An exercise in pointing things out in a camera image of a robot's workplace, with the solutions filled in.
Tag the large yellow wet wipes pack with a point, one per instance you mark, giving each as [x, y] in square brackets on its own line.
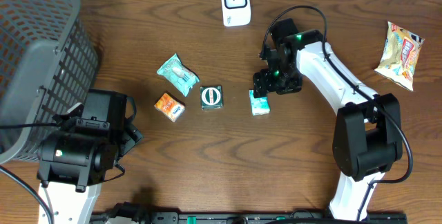
[400, 56]

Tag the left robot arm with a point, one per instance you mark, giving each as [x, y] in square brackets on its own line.
[92, 138]

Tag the white barcode scanner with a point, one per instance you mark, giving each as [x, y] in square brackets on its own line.
[236, 12]

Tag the teal wet wipes pack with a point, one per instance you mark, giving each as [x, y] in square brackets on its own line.
[178, 74]

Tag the small teal tissue pack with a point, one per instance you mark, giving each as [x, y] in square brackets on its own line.
[259, 105]

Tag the grey plastic mesh basket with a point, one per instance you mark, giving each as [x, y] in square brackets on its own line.
[48, 64]

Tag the orange tissue pack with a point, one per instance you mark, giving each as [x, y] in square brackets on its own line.
[170, 107]

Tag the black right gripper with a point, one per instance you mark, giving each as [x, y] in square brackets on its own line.
[262, 82]

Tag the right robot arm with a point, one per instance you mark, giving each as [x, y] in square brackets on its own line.
[366, 142]

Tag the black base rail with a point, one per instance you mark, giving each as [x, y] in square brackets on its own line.
[132, 213]

